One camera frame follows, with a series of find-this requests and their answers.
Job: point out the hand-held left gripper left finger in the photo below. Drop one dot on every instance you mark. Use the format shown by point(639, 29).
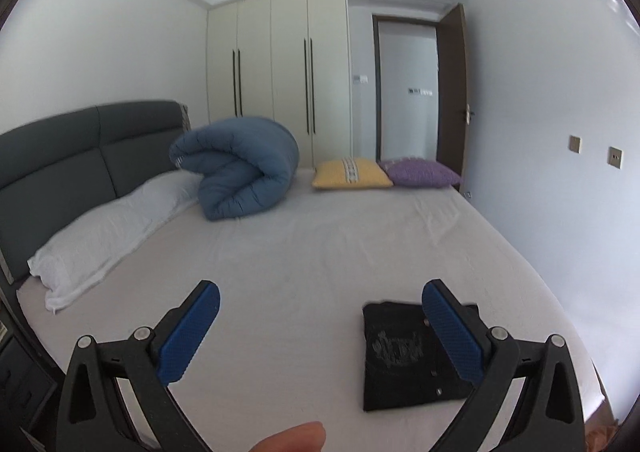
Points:
point(187, 332)

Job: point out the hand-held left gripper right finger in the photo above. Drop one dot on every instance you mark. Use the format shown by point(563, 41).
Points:
point(452, 332)

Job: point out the black denim pants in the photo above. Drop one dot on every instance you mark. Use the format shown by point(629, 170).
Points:
point(395, 377)

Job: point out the person's left hand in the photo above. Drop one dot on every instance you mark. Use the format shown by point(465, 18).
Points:
point(295, 439)

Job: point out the white pillow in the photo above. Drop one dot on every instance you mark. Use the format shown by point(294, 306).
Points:
point(105, 227)

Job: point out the bed with white sheet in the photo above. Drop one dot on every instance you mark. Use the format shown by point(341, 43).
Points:
point(310, 242)

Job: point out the purple cushion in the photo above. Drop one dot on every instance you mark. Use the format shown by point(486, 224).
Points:
point(419, 172)

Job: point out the dark nightstand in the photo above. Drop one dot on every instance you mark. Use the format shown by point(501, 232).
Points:
point(22, 377)

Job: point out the blue rolled duvet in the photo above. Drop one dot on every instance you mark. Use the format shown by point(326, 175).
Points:
point(240, 166)

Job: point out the yellow cushion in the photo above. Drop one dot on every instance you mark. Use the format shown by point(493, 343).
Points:
point(350, 173)

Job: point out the grey upholstered headboard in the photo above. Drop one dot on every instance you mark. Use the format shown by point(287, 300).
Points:
point(55, 166)

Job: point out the brown door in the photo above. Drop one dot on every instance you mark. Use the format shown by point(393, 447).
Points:
point(451, 91)

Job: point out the cream wardrobe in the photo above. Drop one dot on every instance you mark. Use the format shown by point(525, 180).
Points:
point(280, 71)

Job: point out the bronze wall switch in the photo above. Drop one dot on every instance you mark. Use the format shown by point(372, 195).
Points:
point(615, 156)
point(575, 143)

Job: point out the long white wall panel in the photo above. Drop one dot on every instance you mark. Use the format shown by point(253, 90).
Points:
point(420, 91)

